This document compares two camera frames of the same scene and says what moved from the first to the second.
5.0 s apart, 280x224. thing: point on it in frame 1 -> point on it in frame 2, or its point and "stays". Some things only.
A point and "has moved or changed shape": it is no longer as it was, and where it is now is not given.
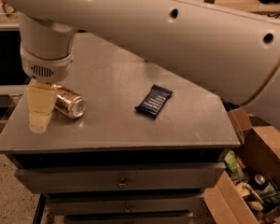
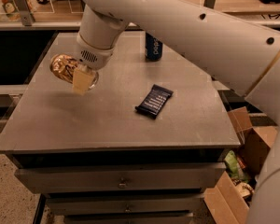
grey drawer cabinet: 141,152 stays
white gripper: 48,66 -> 94,57
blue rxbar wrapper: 154,101 stays
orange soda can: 71,104 has moved or changed shape
